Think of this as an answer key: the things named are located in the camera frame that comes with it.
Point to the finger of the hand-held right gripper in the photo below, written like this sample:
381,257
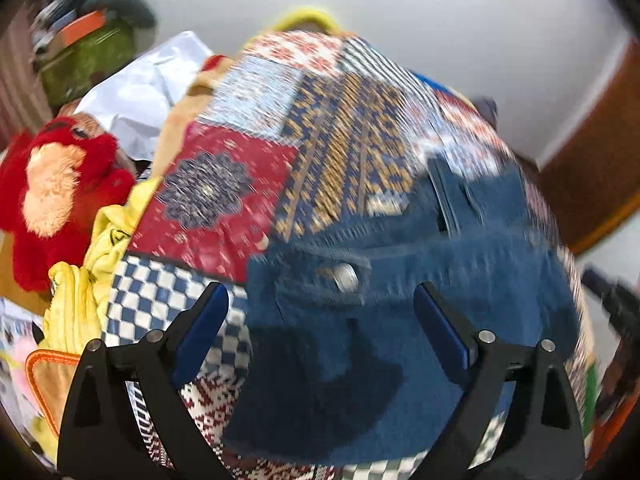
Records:
597,282

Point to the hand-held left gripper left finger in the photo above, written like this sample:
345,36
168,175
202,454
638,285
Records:
200,330

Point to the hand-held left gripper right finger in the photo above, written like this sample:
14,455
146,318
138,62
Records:
442,330

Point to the blue denim jacket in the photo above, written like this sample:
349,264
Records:
350,360

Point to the wooden wardrobe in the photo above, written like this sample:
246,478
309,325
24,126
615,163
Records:
590,185

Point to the yellow cloth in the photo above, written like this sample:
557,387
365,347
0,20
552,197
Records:
75,300

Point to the patchwork printed blanket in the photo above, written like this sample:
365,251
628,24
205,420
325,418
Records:
215,190

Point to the orange-trimmed tan bag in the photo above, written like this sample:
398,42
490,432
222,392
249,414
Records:
50,390

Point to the pink plush toy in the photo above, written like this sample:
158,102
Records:
22,365

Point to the pile of papers and books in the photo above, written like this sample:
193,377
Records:
17,320

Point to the red plush toy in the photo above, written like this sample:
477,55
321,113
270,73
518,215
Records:
100,155

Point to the grey bag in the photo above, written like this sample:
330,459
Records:
485,110

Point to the tan fleece blanket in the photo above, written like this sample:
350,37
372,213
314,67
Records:
182,110

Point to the white cloth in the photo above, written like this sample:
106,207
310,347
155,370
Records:
145,90

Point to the green storage box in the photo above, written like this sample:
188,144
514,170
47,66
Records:
85,65

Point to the striped brown curtain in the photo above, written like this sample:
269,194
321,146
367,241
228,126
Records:
15,85

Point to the orange box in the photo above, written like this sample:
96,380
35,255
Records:
82,27

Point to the yellow pillow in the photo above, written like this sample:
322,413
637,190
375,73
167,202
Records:
305,12

